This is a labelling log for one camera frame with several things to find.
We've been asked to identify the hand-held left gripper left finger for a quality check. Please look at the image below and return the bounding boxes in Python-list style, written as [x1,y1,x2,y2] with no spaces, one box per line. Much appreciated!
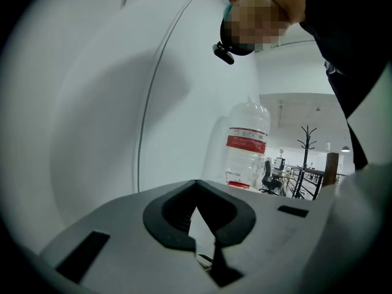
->
[39,179,221,294]

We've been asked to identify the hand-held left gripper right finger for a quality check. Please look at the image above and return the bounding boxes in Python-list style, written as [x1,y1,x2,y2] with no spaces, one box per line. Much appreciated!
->
[195,179,335,294]

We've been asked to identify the black office chair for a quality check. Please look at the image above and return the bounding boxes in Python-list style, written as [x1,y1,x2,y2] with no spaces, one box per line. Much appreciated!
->
[258,176,282,196]

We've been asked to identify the office desk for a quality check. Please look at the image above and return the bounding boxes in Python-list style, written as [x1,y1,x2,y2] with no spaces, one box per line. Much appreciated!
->
[271,164,326,200]

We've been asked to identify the black coat rack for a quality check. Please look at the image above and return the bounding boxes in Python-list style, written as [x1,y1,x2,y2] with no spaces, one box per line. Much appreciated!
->
[292,125,318,200]

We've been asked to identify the clear red-label water bottle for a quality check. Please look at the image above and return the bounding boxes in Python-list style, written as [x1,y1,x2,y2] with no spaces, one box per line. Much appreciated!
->
[225,96,272,190]

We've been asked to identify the person's black clothes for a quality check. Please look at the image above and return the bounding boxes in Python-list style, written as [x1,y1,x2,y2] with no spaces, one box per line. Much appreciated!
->
[274,0,392,171]

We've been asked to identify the person's head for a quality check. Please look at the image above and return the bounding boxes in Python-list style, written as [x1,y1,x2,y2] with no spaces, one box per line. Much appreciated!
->
[219,0,307,56]

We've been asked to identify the gray wall cable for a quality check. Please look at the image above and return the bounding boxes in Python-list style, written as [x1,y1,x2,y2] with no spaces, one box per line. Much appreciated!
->
[136,0,212,192]

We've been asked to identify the black head camera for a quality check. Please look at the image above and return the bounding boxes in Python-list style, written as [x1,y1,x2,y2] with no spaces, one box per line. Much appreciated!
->
[211,41,236,66]

